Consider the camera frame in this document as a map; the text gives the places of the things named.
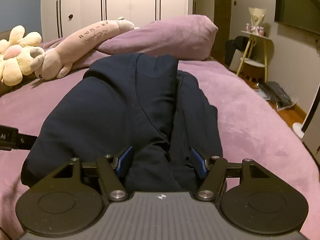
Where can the dark brown pillar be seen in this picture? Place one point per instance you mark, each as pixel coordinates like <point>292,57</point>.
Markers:
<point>223,17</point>

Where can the cream wrapped bouquet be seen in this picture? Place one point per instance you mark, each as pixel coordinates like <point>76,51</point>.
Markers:
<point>257,17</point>

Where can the black bag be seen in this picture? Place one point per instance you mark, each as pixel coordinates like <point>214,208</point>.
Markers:
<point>237,46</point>

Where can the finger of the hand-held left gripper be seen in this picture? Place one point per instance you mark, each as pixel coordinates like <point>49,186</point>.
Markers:
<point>26,141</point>

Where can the dark navy zip jacket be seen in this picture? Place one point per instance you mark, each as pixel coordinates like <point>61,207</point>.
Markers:
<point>125,105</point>

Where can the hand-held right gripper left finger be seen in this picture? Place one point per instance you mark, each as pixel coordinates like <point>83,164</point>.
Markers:
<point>124,161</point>

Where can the white wardrobe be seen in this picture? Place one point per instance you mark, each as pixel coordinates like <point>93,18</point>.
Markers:
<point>120,0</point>

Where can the cream flower plush cushion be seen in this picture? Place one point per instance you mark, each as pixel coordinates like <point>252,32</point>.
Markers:
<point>15,57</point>

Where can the white round floor object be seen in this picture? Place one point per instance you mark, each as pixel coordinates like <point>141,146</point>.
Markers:
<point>297,129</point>

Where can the wall-mounted television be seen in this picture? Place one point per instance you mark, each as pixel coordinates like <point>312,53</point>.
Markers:
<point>297,7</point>

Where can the clear plastic bag dark contents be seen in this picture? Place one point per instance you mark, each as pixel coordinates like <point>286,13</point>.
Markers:
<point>277,95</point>

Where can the purple bed sheet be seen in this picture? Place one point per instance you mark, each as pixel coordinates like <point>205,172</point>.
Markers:
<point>250,135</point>

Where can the round wooden stool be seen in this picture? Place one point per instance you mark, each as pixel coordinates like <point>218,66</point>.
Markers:
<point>253,71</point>

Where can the yellow-legged shelf stand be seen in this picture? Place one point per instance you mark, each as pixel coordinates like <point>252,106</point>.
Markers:
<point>252,60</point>

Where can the long cream plush toy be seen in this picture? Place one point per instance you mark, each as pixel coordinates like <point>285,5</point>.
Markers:
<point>82,40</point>

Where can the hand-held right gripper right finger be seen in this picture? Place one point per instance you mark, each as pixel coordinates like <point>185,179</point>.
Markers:
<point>199,163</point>

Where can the purple duvet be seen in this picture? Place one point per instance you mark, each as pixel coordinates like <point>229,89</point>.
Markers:
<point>160,37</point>

